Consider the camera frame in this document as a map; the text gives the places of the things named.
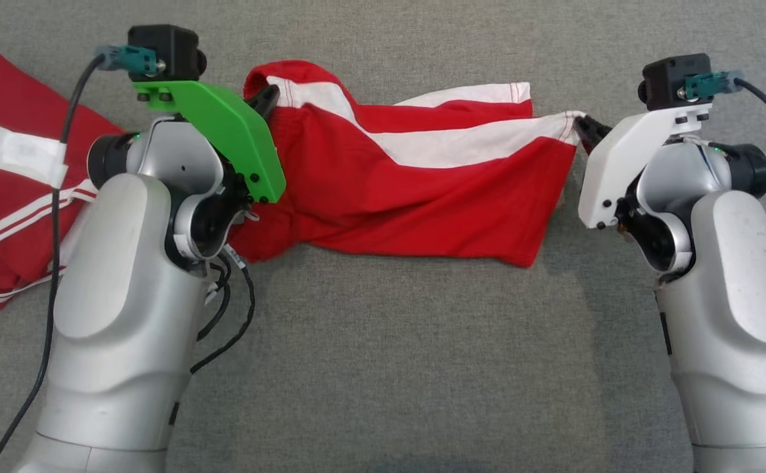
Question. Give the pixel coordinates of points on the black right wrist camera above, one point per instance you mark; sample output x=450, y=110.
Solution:
x=669, y=79

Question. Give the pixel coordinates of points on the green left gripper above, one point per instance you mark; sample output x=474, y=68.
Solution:
x=238, y=138

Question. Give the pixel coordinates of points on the red and white shirt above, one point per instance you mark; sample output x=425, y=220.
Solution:
x=2, y=197

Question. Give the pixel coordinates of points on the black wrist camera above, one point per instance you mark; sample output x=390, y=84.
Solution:
x=669, y=79
x=166, y=49

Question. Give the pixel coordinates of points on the red shorts with white stripes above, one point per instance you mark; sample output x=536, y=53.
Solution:
x=422, y=197

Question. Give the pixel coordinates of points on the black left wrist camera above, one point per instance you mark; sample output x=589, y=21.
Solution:
x=166, y=49

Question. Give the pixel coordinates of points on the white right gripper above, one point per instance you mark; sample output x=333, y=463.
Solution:
x=609, y=177

